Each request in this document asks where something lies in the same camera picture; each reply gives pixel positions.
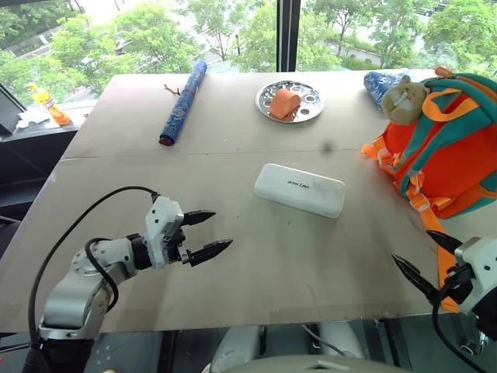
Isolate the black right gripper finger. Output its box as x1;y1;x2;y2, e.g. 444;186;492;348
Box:
391;254;440;303
426;229;464;256

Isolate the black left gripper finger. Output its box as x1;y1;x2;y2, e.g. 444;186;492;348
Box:
182;209;217;228
188;238;235;268

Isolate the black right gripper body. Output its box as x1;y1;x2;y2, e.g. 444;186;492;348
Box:
437;264;478;306

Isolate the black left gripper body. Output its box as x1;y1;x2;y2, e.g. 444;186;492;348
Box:
165;226;193;267

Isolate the orange and teal backpack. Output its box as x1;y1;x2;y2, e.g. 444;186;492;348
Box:
360;66;497;314

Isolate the white glasses case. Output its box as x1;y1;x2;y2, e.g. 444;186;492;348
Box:
254;162;347;220

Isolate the black table leg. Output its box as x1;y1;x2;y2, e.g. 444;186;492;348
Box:
157;329;182;373

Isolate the long blue rolled mat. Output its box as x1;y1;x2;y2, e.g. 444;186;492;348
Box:
158;60;208;148

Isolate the orange folded cloth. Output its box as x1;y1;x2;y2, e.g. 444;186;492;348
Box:
269;89;302;123

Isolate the brown plush hamster charm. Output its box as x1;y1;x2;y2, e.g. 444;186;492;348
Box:
381;75;429;126

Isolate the round silver metal plate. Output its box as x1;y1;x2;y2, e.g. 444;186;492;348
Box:
255;79;325;124

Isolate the dark window sill counter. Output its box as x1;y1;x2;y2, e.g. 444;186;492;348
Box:
0;99;99;234

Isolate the short blue patterned roll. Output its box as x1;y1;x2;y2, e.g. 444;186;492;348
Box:
363;69;409;114

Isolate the orange soda bottle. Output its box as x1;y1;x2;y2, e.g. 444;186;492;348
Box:
26;82;72;127

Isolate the white crumpled tissue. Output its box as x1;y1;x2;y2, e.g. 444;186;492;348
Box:
15;107;52;130

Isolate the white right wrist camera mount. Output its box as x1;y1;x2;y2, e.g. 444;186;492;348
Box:
453;236;497;317

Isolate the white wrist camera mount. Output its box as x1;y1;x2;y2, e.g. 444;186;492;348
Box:
453;236;497;317
144;196;185;270

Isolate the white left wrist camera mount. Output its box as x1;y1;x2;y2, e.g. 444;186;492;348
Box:
144;196;185;270

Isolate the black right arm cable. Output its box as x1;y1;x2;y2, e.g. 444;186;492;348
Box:
431;267;490;373

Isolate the thin white cable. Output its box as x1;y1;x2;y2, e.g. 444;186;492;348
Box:
301;323;347;357

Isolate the dark window frame pillar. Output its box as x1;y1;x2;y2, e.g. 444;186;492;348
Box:
276;0;305;73

